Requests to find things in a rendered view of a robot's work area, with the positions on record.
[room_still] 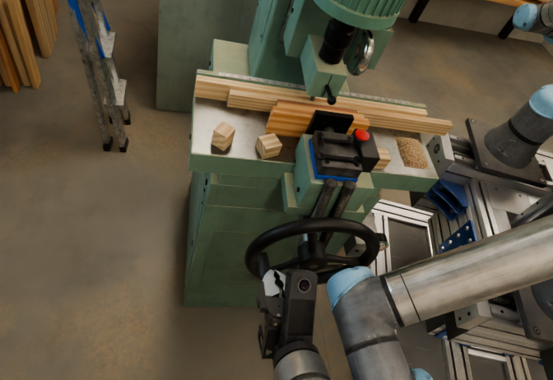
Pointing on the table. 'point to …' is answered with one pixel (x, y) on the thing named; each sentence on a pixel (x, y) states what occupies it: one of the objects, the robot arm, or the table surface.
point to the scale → (305, 87)
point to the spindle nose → (336, 41)
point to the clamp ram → (329, 122)
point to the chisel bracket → (320, 70)
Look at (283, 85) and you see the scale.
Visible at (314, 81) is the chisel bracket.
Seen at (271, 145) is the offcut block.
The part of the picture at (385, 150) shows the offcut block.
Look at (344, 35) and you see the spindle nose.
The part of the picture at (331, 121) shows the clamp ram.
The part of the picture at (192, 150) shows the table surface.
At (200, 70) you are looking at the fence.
